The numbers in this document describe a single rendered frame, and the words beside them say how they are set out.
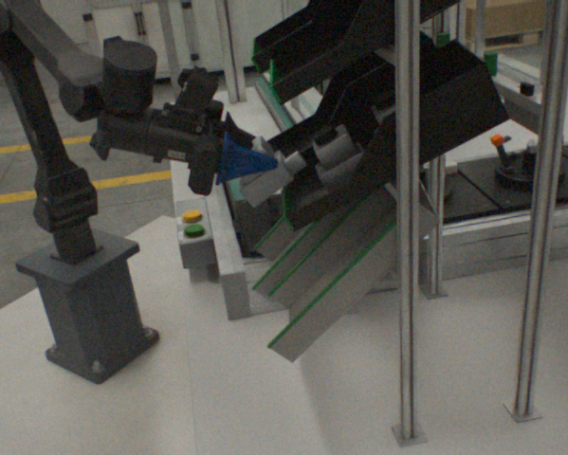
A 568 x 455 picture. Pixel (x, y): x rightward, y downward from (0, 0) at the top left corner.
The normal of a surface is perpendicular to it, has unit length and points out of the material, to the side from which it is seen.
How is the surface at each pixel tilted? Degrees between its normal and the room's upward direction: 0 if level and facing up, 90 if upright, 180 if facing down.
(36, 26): 28
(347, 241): 90
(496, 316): 0
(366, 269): 90
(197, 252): 90
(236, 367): 0
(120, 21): 90
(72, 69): 18
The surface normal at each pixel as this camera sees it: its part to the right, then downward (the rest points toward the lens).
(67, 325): -0.58, 0.43
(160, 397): -0.10, -0.88
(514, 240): 0.18, 0.44
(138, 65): 0.23, -0.65
